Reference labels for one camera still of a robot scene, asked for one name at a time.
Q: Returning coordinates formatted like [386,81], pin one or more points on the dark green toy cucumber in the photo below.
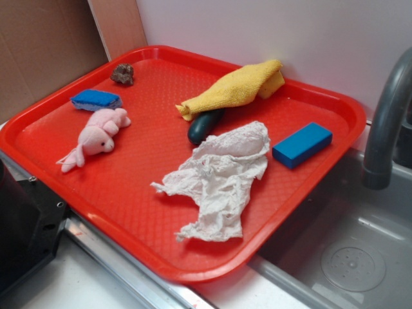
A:
[203,125]

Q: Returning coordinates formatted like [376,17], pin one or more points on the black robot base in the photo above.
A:
[32,219]

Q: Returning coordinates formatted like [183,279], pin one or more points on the yellow cloth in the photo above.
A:
[235,89]

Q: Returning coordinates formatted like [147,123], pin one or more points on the grey sink basin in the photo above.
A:
[345,246]

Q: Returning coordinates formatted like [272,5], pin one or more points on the blue sponge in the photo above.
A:
[94,100]

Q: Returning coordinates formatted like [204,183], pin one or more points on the brown rock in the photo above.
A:
[123,74]

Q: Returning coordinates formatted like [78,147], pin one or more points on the pink plush bunny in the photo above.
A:
[96,137]

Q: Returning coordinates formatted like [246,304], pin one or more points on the grey faucet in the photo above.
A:
[389,139]

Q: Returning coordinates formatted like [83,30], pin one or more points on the red plastic tray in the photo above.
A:
[114,192]

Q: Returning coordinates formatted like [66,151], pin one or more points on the crumpled white paper towel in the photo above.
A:
[218,177]

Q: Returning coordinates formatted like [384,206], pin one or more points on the blue rectangular block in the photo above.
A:
[302,145]

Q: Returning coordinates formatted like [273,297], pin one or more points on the brown cardboard panel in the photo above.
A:
[45,45]

